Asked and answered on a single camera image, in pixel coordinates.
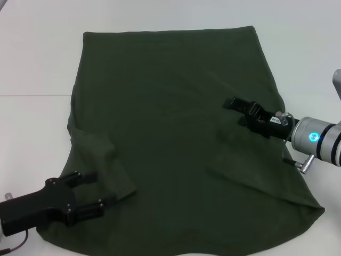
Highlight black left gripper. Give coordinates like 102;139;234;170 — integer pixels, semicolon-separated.
0;170;117;237

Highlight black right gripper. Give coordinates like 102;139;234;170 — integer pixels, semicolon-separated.
222;97;295;140

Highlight dark green shirt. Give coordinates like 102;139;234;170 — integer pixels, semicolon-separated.
36;25;326;256

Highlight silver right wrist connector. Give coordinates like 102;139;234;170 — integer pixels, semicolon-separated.
299;154;316;174

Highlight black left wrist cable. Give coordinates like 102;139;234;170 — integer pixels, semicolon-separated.
0;228;29;253

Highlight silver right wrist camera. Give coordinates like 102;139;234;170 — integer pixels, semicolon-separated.
331;68;341;101

